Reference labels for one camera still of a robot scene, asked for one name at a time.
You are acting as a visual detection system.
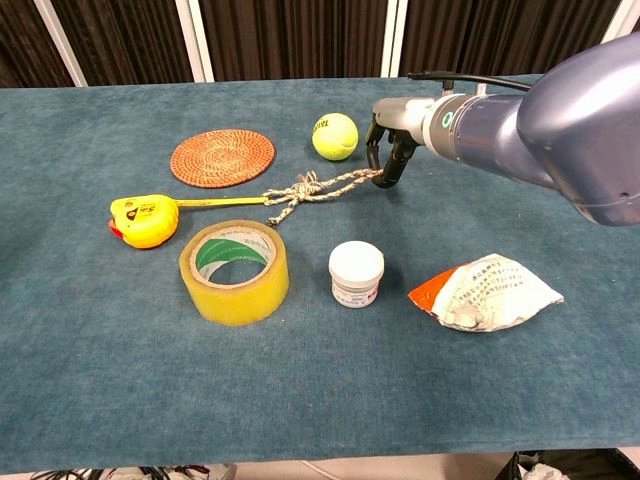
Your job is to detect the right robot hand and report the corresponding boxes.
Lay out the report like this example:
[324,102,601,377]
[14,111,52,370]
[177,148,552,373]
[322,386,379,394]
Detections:
[365,96,437,190]

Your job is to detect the braided beige rope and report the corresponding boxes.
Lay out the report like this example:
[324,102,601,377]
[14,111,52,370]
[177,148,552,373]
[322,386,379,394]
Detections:
[262,167,385,226]

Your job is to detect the yellow tape measure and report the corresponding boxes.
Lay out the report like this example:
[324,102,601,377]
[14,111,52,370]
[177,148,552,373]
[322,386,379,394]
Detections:
[108,193,270,250]

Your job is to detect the clear packing tape roll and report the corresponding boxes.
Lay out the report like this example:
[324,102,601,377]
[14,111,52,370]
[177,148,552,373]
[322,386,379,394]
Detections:
[178,219,291,327]

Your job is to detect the yellow tennis ball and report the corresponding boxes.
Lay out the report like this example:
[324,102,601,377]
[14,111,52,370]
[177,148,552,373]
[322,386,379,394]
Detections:
[311,112,360,162]

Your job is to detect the small white plastic jar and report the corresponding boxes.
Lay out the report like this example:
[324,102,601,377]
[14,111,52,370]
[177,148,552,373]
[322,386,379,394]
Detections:
[327,240,386,309]

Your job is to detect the round woven rattan coaster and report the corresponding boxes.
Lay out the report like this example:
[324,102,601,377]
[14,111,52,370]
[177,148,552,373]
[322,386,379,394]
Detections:
[169,128,277,190]

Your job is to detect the crumpled white orange snack bag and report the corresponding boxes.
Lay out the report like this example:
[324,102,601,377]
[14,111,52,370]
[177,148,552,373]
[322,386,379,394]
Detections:
[407,252,565,333]

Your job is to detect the teal table cloth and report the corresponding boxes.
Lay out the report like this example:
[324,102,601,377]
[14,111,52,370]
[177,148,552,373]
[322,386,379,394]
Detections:
[0,73,640,475]

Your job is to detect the black box under table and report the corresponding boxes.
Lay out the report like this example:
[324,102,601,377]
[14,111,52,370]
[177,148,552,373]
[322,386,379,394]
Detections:
[507,448,640,480]

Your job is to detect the white partition post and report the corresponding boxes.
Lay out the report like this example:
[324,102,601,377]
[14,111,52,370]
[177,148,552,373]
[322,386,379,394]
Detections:
[173,0,215,84]
[601,0,640,44]
[380,0,409,79]
[32,0,89,88]

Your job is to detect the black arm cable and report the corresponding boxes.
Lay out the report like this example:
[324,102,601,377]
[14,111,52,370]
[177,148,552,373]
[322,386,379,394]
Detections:
[407,71,532,93]

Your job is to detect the cables under table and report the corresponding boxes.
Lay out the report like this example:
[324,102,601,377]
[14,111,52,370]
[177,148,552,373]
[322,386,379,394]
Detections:
[27,463,238,480]

